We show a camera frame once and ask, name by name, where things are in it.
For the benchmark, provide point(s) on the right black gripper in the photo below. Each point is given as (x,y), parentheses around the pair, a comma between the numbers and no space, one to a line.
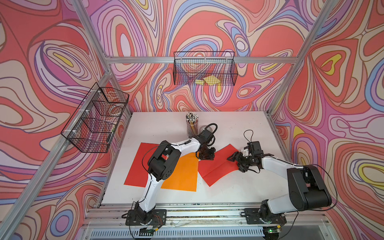
(236,156)

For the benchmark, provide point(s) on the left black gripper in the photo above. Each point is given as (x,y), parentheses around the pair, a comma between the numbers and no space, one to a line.
(211,157)

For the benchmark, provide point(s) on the red paper sheet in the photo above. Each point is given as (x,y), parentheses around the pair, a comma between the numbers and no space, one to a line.
(219,167)
(138,175)

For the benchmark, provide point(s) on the orange paper sheet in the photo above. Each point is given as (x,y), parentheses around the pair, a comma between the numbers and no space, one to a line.
(185,175)

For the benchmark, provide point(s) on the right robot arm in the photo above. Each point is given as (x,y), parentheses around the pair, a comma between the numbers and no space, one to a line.
(306,187)

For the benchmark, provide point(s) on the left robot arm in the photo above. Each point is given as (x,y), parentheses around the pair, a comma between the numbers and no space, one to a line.
(164,160)

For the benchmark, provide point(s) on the pencil cup with pencils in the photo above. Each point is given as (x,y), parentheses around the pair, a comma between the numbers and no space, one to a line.
(192,124)

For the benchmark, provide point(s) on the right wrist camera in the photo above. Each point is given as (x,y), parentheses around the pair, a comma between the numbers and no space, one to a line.
(254,148)

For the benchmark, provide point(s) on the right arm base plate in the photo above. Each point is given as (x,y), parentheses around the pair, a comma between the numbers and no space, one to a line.
(258,216)

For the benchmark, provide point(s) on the back wall wire basket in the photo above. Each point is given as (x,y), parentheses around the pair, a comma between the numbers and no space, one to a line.
(211,68)

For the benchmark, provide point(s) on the wall wire basket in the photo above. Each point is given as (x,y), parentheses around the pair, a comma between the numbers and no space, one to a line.
(92,127)
(211,68)

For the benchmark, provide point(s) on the left wall wire basket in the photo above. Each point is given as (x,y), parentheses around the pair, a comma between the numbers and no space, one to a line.
(92,127)

